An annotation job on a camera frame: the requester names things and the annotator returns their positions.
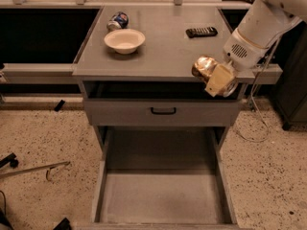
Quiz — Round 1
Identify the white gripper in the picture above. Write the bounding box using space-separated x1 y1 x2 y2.
205 29 269 97

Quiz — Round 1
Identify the orange soda can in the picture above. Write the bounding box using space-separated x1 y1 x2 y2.
191 56 219 90

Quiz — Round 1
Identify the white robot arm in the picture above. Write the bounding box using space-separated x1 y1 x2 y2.
205 0 307 97

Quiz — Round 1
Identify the grey drawer cabinet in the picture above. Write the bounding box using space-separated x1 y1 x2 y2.
73 4 245 144

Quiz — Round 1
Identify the blue soda can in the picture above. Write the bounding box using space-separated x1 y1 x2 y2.
106 11 129 31

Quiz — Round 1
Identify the open grey bottom drawer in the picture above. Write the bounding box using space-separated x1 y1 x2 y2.
76 127 250 230

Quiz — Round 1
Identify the black remote control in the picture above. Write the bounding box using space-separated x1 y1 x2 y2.
185 27 218 38

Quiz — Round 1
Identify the dark cabinet at right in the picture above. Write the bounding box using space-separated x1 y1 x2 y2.
272 22 307 130

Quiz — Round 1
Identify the white bowl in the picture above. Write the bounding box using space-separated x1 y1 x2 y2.
104 29 146 55

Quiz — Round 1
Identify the black block on floor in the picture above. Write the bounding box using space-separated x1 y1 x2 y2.
54 100 65 112

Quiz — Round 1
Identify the metal rod on floor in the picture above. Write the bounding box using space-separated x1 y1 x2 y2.
0 161 70 179

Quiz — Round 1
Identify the black object bottom left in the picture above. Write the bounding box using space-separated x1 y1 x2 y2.
53 218 72 230

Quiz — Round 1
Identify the black clamp on floor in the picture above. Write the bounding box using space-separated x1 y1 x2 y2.
0 153 19 168

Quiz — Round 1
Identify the white cable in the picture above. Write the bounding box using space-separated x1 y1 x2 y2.
235 36 282 144

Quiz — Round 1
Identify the closed drawer with black handle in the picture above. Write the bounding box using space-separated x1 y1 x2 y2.
83 99 240 127

